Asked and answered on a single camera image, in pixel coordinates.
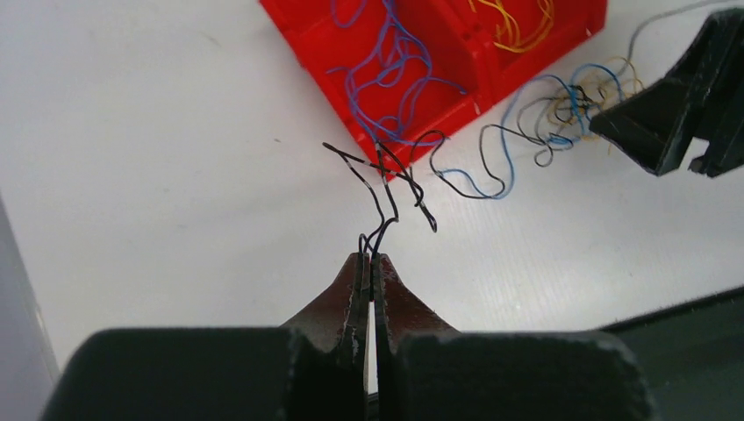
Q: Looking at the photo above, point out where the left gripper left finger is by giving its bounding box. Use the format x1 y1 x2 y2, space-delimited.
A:
42 253 370 420

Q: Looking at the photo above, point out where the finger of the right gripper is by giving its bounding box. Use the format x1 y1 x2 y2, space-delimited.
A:
688 87 743 178
590 8 743 176

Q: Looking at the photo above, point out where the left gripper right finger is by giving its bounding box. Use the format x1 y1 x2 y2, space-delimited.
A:
371 254 655 420

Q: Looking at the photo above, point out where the yellow thin wire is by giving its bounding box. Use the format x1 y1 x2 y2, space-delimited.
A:
468 0 556 54

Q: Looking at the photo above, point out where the red two-compartment plastic bin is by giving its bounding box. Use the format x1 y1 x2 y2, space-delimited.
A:
262 1 607 169

